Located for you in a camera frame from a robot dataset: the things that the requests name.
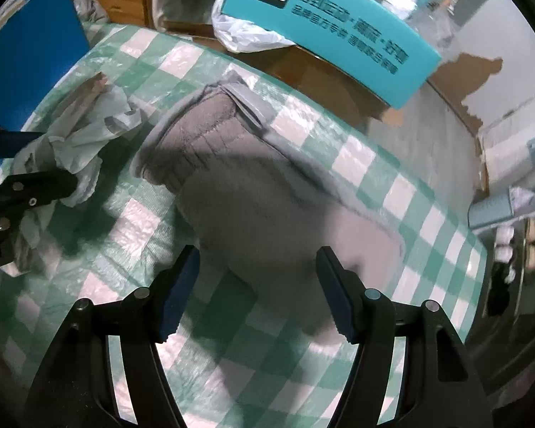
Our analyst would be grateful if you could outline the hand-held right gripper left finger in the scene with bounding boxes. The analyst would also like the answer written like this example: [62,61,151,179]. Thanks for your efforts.
[24,245,201,428]

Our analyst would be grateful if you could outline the grey plush slipper boot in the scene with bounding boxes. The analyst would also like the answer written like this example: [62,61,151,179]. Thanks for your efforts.
[131,69,407,340]

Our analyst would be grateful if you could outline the light grey sock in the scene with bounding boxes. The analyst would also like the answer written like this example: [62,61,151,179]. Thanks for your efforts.
[11,136,79,276]

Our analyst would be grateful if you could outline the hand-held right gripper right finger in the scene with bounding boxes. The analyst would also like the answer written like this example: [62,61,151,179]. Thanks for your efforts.
[316,246,495,428]

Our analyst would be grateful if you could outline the white frilly tulle cloth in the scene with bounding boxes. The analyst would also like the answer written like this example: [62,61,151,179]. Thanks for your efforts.
[49,82,144,208]

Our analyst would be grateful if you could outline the dark clothing pile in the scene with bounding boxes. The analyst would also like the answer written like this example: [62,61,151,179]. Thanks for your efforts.
[69,0,113,26]

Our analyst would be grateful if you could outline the small white bag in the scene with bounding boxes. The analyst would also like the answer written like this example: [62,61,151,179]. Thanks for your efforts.
[509,186,535,211]

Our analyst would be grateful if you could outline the white plastic bag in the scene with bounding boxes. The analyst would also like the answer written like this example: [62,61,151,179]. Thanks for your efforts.
[211,0,296,53]

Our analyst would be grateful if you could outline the blue cardboard box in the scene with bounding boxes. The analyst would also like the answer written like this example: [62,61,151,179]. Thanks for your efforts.
[0,0,91,171]

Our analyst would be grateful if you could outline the teal printed box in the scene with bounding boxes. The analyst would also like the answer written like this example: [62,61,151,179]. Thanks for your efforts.
[221,0,442,110]

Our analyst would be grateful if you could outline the green checked tablecloth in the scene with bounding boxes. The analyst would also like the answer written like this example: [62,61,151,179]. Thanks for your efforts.
[0,22,489,428]

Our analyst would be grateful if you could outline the shoe rack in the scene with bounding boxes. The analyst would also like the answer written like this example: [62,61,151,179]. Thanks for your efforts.
[468,185,535,326]

